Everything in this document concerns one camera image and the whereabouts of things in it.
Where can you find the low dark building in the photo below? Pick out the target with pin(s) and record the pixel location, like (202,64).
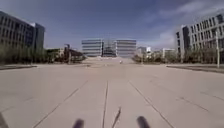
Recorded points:
(75,55)

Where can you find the pale paved plaza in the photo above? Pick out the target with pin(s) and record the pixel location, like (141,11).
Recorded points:
(110,76)

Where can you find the grey multi-storey building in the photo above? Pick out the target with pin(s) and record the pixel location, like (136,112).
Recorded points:
(16,33)

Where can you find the pale pole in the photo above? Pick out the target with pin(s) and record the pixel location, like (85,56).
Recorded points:
(217,50)

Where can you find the robot's own part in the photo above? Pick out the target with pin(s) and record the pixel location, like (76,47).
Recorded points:
(143,122)
(78,124)

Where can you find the row of trees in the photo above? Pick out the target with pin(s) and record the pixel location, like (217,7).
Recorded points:
(20,56)
(200,56)

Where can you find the white low building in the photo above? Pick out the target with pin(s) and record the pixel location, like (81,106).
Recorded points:
(166,51)

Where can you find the pale multi-storey building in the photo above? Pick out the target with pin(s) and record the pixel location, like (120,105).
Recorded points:
(206,31)

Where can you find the wide glass-fronted building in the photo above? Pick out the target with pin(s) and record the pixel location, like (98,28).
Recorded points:
(126,47)

